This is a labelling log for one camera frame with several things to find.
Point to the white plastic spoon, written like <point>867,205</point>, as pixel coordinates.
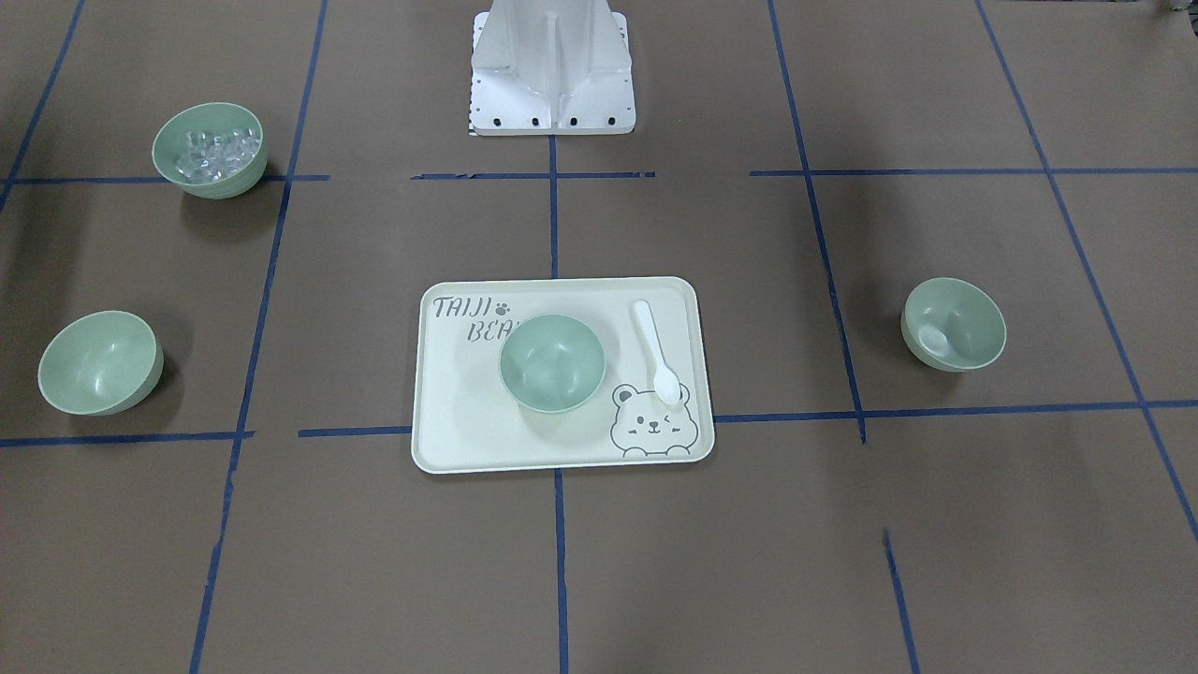
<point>666,383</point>

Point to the clear ice cubes pile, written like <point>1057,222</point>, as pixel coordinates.
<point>209,157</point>

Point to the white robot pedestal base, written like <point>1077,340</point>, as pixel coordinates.
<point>551,67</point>

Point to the green bowl on tray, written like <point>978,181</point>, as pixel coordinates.
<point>552,363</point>

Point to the empty green bowl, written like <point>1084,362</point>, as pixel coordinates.
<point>101,364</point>

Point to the green bowl with ice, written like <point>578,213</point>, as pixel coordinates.
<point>209,117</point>

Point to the cream bear serving tray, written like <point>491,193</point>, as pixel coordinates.
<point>465,421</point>

